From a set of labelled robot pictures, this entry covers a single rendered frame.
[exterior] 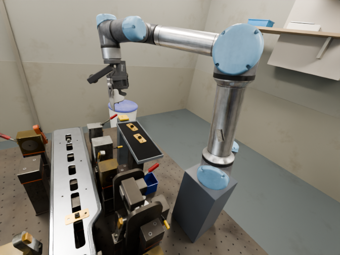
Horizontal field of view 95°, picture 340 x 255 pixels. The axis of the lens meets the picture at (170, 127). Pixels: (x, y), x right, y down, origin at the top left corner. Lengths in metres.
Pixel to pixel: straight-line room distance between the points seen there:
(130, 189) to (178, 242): 0.56
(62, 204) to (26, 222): 0.41
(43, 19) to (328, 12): 3.38
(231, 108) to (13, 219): 1.22
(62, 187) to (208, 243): 0.84
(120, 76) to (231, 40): 0.45
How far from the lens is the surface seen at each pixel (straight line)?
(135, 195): 0.61
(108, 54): 0.71
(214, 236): 1.18
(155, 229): 0.63
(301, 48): 2.86
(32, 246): 0.76
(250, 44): 0.45
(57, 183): 0.95
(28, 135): 1.21
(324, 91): 3.15
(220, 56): 0.45
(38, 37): 2.79
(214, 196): 0.80
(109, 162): 0.87
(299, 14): 2.96
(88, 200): 0.85
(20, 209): 1.32
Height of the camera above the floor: 1.68
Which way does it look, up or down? 30 degrees down
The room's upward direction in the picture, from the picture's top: 11 degrees clockwise
